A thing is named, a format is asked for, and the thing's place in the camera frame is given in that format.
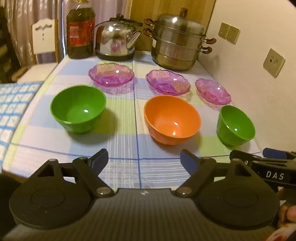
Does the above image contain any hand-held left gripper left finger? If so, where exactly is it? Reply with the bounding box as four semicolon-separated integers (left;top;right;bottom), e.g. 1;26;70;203
30;149;115;198

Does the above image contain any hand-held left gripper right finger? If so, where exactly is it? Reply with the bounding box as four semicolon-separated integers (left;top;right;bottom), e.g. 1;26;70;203
173;149;258;198

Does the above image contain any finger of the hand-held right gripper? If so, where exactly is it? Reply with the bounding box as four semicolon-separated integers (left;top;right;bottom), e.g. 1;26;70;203
230;150;266;166
262;148;296;160

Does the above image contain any green plastic bowl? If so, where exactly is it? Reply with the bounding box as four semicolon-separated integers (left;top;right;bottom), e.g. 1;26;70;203
50;85;107;134
217;105;256;147

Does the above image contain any orange plastic bowl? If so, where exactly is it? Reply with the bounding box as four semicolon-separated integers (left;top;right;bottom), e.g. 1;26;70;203
144;95;201;146

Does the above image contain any purple glass plate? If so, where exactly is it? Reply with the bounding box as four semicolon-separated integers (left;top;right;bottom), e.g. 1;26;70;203
88;62;135;87
146;69;191;96
195;78;232;106

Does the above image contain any person's right hand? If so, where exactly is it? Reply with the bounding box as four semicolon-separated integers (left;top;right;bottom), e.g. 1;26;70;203
277;205;296;230

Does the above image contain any plaid tablecloth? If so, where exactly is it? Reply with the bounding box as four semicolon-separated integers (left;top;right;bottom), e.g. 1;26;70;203
2;50;264;189

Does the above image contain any blue white checked cloth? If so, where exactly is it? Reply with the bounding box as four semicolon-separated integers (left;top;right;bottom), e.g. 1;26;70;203
0;82;43;163

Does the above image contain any stainless steel steamer pot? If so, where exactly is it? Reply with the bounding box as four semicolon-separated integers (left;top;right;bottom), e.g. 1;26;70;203
143;8;217;71

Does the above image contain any stainless steel kettle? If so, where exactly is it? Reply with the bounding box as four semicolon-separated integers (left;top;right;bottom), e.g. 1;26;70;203
95;14;143;62

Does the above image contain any cooking oil bottle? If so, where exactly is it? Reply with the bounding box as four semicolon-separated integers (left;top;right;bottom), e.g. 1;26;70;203
66;0;96;59

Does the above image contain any white wooden chair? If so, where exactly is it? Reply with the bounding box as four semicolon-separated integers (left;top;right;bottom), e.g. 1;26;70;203
11;19;61;84

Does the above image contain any dark shelf rack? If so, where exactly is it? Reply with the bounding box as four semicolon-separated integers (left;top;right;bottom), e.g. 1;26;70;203
0;7;22;84

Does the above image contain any sheer patterned curtain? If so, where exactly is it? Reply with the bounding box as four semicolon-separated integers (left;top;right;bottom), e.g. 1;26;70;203
0;0;133;65

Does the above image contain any large beige wall socket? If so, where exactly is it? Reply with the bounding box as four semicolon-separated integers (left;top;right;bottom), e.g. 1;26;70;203
263;48;285;78

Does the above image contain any wooden wall panel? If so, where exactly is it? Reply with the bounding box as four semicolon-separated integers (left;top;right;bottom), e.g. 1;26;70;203
128;0;216;52

